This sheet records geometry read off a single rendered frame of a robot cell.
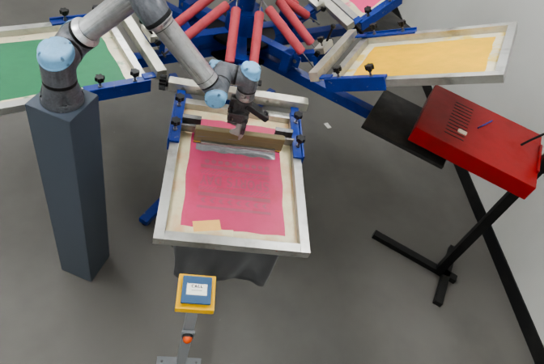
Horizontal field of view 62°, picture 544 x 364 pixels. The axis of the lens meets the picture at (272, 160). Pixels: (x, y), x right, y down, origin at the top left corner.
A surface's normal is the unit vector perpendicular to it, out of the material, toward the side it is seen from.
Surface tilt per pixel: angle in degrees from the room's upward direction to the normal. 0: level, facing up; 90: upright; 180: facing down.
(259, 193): 0
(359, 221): 0
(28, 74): 0
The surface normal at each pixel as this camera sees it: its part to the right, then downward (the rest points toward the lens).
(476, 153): 0.22, -0.67
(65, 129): -0.30, 0.65
